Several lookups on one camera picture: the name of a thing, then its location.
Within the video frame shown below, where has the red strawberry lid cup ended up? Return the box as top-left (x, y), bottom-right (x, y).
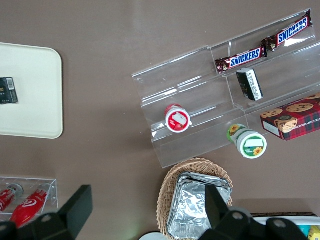
top-left (164, 103), bottom-right (194, 133)

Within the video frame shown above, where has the yellow snack packet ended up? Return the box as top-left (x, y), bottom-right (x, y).
top-left (307, 224), bottom-right (320, 240)

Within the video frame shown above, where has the oval wicker basket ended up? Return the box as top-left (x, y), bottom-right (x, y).
top-left (156, 157), bottom-right (234, 240)

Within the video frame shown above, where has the red tartan cookie box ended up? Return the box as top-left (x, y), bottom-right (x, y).
top-left (259, 91), bottom-right (320, 142)

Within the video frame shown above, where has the white rectangular snack tray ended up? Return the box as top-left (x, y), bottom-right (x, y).
top-left (249, 211), bottom-right (320, 240)

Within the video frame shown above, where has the small black card box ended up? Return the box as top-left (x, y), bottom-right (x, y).
top-left (0, 76), bottom-right (19, 105)

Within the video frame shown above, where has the clear acrylic stepped stand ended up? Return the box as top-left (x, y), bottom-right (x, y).
top-left (131, 8), bottom-right (320, 169)

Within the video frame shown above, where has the black and white small box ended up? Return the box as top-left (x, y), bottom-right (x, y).
top-left (235, 67), bottom-right (264, 102)

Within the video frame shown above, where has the cream plastic serving tray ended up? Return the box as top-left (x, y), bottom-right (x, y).
top-left (0, 42), bottom-right (64, 140)

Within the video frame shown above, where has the Snickers chocolate bar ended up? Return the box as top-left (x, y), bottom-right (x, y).
top-left (214, 45), bottom-right (269, 75)
top-left (261, 9), bottom-right (314, 53)

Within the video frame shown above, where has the green sunflower lid cup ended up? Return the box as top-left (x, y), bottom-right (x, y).
top-left (226, 123), bottom-right (268, 160)

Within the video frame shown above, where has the red cola bottle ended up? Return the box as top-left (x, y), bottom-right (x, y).
top-left (9, 183), bottom-right (52, 230)
top-left (0, 183), bottom-right (25, 213)

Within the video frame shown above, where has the aluminium foil tray stack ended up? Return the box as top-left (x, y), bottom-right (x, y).
top-left (166, 171), bottom-right (233, 238)

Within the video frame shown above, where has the clear acrylic bottle rack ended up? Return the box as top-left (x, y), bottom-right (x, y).
top-left (0, 176), bottom-right (60, 223)

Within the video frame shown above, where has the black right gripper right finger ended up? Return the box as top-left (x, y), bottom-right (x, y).
top-left (199, 185), bottom-right (252, 240)

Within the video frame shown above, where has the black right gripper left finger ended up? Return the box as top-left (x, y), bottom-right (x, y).
top-left (33, 185), bottom-right (94, 240)

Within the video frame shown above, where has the teal snack packet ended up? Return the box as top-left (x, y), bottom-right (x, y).
top-left (298, 224), bottom-right (311, 236)

